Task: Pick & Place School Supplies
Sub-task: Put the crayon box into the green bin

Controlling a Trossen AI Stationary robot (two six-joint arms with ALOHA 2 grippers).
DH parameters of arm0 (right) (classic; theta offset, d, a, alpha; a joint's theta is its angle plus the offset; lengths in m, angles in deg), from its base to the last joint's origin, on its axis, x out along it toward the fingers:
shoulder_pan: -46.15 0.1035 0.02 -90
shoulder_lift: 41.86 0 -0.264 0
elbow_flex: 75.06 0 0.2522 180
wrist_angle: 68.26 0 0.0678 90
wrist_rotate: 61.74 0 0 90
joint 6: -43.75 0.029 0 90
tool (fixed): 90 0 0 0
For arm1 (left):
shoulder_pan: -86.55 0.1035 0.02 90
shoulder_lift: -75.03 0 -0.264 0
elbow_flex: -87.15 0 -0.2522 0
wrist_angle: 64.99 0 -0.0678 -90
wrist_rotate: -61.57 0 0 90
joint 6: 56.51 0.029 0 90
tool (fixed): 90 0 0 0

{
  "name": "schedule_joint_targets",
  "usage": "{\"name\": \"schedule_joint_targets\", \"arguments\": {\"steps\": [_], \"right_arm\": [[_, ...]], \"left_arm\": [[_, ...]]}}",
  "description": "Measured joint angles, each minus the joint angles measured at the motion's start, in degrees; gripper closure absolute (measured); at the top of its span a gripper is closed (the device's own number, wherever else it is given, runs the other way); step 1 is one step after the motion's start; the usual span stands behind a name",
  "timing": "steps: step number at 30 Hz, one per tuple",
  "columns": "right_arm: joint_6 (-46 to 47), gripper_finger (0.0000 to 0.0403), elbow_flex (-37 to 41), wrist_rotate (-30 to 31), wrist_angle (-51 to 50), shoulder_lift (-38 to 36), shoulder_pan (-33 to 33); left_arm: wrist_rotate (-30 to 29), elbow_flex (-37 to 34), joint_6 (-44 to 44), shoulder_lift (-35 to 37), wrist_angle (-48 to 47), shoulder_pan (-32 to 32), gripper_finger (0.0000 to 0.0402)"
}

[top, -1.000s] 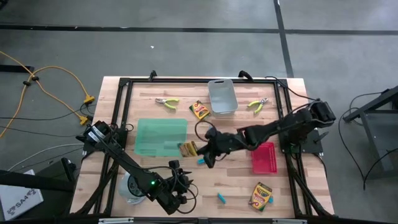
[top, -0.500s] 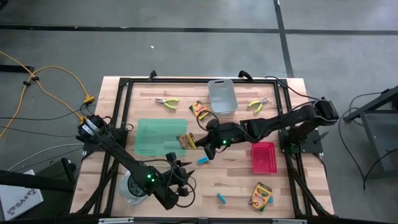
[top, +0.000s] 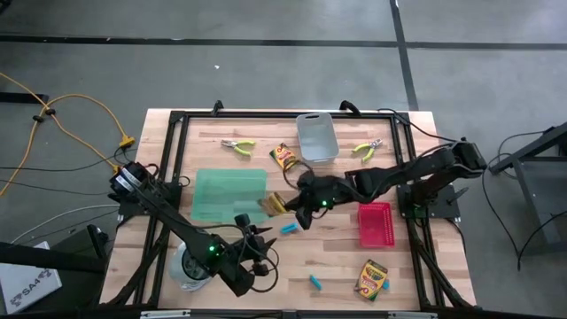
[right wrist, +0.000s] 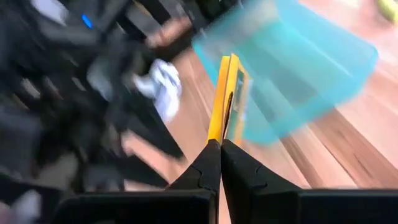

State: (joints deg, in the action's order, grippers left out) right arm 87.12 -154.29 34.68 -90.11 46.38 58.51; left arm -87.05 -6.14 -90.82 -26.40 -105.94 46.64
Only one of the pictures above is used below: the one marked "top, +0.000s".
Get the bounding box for yellow extension cable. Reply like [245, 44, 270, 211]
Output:
[0, 72, 136, 198]

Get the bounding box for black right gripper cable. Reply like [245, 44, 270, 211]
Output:
[282, 159, 316, 192]

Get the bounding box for yellow crayon box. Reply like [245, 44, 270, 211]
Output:
[268, 142, 299, 172]
[258, 191, 288, 218]
[353, 259, 389, 302]

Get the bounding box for grey plastic bin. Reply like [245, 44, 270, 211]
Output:
[295, 112, 340, 165]

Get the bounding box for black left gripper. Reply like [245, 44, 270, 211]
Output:
[240, 222, 279, 268]

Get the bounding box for black floor cable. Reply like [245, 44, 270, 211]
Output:
[480, 130, 567, 272]
[0, 148, 134, 196]

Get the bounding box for green-handled pliers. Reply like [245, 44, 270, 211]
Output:
[352, 138, 384, 163]
[220, 138, 257, 157]

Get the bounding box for white printed cardboard box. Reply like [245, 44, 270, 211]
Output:
[0, 241, 63, 315]

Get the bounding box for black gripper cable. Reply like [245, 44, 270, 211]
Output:
[282, 159, 316, 192]
[247, 245, 281, 294]

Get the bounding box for black floor stand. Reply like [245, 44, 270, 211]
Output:
[0, 223, 111, 275]

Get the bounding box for metal bowl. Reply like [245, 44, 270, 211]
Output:
[167, 241, 214, 293]

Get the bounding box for black metal table frame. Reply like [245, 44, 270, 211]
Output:
[99, 108, 478, 311]

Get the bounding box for black flat floor bar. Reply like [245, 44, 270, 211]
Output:
[0, 91, 50, 105]

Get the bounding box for red plastic mesh basket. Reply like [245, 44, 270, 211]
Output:
[357, 201, 396, 248]

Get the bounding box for grey floor cable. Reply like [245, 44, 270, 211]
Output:
[11, 203, 120, 245]

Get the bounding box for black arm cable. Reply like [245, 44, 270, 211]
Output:
[376, 107, 460, 144]

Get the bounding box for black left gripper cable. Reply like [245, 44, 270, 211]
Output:
[247, 245, 281, 294]

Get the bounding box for grey metal bracket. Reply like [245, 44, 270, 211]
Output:
[388, 311, 439, 319]
[140, 309, 191, 319]

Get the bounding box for teal translucent plastic tray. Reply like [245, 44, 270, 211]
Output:
[190, 167, 270, 225]

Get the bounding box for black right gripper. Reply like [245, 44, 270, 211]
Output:
[284, 173, 355, 231]

